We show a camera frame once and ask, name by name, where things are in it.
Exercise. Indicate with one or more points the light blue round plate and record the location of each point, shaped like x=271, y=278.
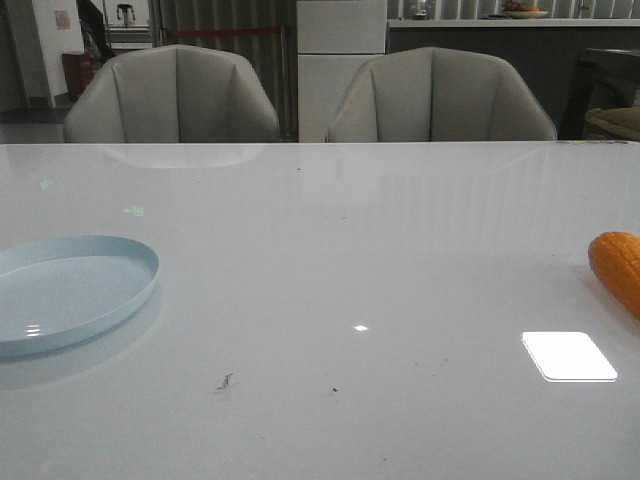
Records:
x=62, y=291

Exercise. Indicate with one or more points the orange toy corn cob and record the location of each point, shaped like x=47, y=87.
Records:
x=614, y=259

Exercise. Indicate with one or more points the right beige upholstered chair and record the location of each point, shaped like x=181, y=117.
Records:
x=436, y=94

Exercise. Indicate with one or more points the beige upholstered chair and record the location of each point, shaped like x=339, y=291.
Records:
x=436, y=94
x=173, y=94

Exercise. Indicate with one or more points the white cabinet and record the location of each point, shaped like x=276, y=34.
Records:
x=334, y=38

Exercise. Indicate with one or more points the left beige upholstered chair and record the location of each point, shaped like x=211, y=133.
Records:
x=173, y=94

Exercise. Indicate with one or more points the red barrier belt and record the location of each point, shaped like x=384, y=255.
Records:
x=217, y=33

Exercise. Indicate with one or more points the red bin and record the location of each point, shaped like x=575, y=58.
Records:
x=78, y=72

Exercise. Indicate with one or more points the grey counter with white top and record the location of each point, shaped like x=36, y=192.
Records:
x=571, y=65

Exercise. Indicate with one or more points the fruit bowl on counter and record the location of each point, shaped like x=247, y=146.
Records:
x=520, y=10

